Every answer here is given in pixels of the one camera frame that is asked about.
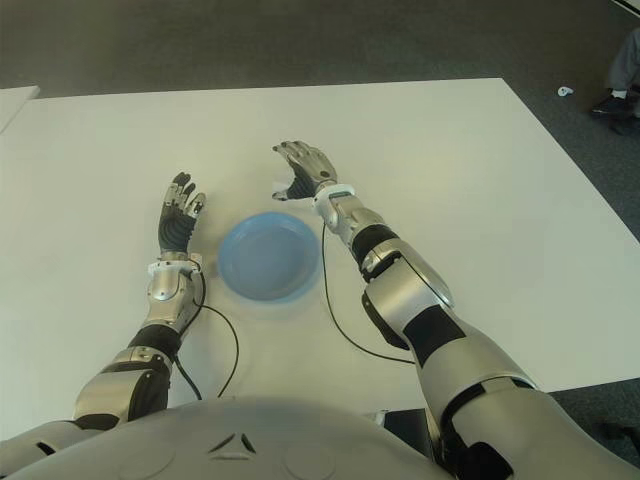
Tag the right robot hand black silver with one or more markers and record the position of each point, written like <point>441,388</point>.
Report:
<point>312,167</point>

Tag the left robot hand black silver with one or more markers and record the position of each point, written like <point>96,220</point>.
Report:
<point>175,230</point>

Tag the left robot arm silver black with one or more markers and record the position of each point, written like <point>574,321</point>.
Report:
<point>165,285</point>

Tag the right robot arm silver black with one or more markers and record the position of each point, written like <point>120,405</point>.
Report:
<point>400,280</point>

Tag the blue round plate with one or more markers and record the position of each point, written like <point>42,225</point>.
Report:
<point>267,255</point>

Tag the white side table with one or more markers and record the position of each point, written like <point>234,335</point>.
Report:
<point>15,105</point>

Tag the grey robot torso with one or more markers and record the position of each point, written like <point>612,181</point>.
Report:
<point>250,435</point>

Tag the small white floor object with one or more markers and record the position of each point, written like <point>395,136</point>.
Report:
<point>565,91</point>

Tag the black shoe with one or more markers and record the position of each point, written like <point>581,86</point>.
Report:
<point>612,106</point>

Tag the grey trouser leg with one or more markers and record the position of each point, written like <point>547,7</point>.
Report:
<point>625,65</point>

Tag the black table frame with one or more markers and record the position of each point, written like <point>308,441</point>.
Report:
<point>405,430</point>

